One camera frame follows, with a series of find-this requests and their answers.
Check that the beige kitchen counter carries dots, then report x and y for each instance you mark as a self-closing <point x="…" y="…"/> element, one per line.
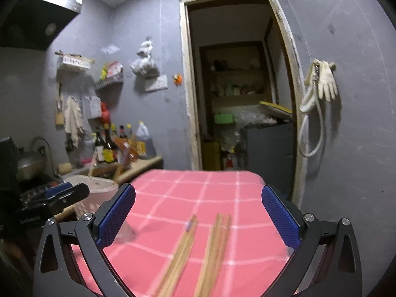
<point x="145" y="164"/>

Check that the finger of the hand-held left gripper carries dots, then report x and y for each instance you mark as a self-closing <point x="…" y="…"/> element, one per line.
<point x="58" y="189"/>
<point x="75" y="195"/>

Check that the yellow container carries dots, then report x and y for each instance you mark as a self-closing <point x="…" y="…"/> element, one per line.
<point x="211" y="156"/>

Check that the hanging wooden brush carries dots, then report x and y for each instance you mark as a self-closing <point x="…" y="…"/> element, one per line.
<point x="59" y="116"/>

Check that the colourful snack packets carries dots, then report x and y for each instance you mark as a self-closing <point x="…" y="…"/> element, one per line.
<point x="112" y="69"/>

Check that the bunch of wooden chopsticks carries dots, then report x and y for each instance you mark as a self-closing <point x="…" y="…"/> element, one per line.
<point x="182" y="253"/>

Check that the yellow sponge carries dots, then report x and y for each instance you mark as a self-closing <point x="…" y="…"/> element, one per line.
<point x="65" y="168"/>

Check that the white rubber gloves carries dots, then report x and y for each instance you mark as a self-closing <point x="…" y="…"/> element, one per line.
<point x="328" y="80"/>

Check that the white rag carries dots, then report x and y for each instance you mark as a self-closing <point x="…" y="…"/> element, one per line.
<point x="73" y="117"/>

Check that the wooden shelf unit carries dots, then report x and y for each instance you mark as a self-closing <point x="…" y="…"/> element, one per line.
<point x="235" y="77"/>

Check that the orange wall hook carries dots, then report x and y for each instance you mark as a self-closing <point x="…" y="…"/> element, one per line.
<point x="177" y="79"/>

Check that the wooden door frame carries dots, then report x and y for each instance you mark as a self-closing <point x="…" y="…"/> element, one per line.
<point x="185" y="99"/>

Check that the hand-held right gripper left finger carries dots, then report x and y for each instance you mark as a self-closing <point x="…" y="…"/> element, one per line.
<point x="116" y="219"/>

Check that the white wall rack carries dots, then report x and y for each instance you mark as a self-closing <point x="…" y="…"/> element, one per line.
<point x="74" y="63"/>

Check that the black range hood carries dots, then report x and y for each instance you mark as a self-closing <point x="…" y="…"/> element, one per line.
<point x="34" y="15"/>

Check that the dark bottle white label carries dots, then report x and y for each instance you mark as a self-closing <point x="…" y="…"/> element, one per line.
<point x="99" y="148"/>

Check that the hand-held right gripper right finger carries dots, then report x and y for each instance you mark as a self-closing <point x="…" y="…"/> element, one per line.
<point x="280" y="219"/>

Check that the orange seasoning packet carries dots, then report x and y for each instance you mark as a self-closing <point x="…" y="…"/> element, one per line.
<point x="125" y="151"/>

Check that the white wall socket box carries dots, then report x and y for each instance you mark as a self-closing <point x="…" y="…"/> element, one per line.
<point x="156" y="83"/>

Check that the dark bottle yellow label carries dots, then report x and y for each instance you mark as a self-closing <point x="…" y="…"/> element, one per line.
<point x="109" y="148"/>

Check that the metal faucet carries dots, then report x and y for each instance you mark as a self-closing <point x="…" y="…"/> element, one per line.
<point x="46" y="148"/>

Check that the yellow board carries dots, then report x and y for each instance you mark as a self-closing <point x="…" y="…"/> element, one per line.
<point x="275" y="107"/>

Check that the metal pot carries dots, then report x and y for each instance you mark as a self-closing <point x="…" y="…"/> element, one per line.
<point x="29" y="164"/>

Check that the grey cabinet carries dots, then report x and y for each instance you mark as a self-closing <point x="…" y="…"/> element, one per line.
<point x="269" y="154"/>

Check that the red plastic bag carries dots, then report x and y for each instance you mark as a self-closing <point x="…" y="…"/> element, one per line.
<point x="105" y="113"/>

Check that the clear oil jug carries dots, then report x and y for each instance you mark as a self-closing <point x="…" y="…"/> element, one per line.
<point x="144" y="139"/>

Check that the green box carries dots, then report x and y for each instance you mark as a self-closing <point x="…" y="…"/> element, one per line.
<point x="223" y="118"/>

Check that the black stove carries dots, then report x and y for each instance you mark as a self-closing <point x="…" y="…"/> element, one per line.
<point x="37" y="187"/>

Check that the pink checked tablecloth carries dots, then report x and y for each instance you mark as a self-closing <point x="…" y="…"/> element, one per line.
<point x="198" y="198"/>

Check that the hanging plastic bag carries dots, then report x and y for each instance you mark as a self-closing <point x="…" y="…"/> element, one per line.
<point x="144" y="62"/>

